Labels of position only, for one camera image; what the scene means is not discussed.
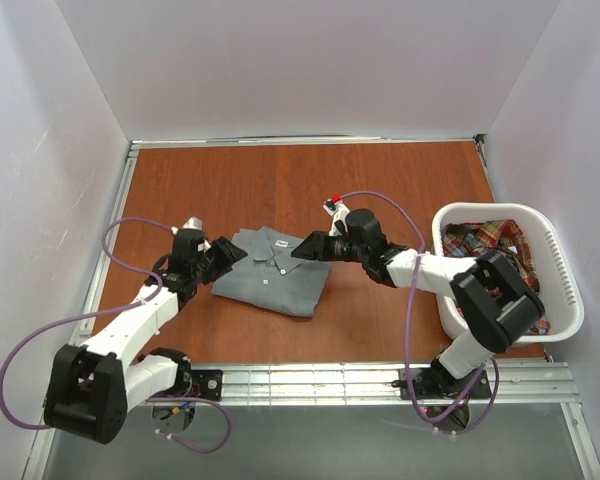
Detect grey long sleeve shirt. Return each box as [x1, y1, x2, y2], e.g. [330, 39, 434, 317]
[212, 226, 331, 318]

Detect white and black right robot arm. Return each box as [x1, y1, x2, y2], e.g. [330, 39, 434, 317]
[292, 205, 545, 396]

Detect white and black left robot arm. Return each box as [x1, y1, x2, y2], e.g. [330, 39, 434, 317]
[43, 228, 248, 444]

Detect red plaid shirt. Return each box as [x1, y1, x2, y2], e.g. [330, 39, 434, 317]
[439, 217, 552, 337]

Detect white plastic laundry basket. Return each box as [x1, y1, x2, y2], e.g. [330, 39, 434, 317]
[432, 202, 584, 347]

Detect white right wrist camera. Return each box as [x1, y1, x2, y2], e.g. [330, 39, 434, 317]
[323, 195, 350, 236]

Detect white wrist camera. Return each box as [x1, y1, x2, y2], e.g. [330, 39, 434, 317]
[323, 195, 350, 236]
[171, 216, 203, 235]

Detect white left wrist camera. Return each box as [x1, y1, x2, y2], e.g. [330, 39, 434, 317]
[171, 216, 203, 235]

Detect aluminium left frame rail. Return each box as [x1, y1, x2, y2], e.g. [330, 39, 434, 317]
[67, 139, 140, 361]

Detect aluminium frame rail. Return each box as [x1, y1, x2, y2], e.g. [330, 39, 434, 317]
[67, 139, 140, 361]
[176, 359, 580, 407]

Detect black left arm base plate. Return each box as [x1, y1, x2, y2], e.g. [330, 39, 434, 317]
[189, 369, 224, 402]

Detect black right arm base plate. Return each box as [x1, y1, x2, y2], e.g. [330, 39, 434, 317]
[411, 367, 492, 400]

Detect aluminium front frame rail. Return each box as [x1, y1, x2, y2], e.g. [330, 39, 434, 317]
[176, 359, 580, 407]

